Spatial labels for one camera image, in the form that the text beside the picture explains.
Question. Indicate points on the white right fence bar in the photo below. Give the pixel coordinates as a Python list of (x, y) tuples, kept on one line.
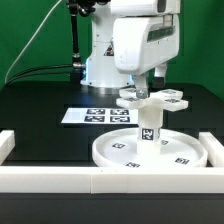
[(214, 149)]

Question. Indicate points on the white round table top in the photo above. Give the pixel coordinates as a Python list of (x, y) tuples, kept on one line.
[(128, 148)]

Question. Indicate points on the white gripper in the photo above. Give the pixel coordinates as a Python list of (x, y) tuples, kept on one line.
[(143, 43)]

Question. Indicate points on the white fence bar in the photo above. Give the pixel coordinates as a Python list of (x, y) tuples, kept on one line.
[(214, 149), (96, 180), (7, 143)]

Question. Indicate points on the white left fence bar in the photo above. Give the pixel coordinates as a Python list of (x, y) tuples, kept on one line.
[(7, 143)]

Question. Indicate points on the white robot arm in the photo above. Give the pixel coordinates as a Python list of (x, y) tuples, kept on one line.
[(101, 72)]

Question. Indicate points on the white cross-shaped table base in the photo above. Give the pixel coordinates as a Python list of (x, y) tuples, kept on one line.
[(168, 99)]

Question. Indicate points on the white marker sheet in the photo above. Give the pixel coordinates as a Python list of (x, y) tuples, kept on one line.
[(100, 116)]

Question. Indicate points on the white front fence bar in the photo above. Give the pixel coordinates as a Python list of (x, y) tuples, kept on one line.
[(96, 180)]

